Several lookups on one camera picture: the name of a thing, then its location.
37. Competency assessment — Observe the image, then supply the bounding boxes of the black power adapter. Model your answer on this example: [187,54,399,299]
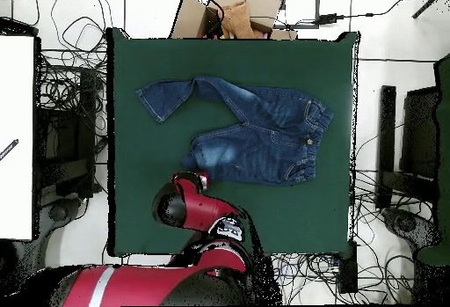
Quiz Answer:
[317,12,345,26]

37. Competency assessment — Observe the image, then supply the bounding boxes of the black table leg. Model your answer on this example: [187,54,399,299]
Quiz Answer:
[337,241,359,294]

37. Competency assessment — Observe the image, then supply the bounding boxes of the black cable tangle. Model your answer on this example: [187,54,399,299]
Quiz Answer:
[273,252,416,304]
[34,0,110,111]

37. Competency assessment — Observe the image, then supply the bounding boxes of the dark green cloth sheet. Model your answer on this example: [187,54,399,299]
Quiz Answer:
[417,53,450,266]

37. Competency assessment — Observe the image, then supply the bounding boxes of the black equipment rack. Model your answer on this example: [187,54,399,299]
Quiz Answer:
[34,67,98,199]

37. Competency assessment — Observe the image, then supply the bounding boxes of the black flat panel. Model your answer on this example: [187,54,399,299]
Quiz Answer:
[400,86,440,181]

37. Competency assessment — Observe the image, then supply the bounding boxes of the black strip with white print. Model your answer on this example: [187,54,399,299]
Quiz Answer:
[0,138,19,162]

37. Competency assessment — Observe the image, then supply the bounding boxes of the white board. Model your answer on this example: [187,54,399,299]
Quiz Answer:
[0,34,35,241]

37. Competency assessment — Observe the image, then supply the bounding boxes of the black upright post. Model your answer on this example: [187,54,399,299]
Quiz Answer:
[375,84,397,211]

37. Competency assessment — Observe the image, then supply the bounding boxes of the blue denim jeans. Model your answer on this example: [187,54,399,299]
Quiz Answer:
[134,75,335,186]

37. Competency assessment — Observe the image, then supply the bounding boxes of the brown cardboard box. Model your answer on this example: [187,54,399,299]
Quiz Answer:
[169,0,299,40]

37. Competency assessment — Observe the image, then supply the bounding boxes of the tan cloth in box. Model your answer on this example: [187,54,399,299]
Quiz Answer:
[220,1,256,40]

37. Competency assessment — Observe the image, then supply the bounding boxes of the dark green table cloth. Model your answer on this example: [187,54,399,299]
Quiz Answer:
[105,26,361,259]

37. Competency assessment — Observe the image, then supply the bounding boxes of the dark metal frame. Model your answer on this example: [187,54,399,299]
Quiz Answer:
[268,0,321,30]

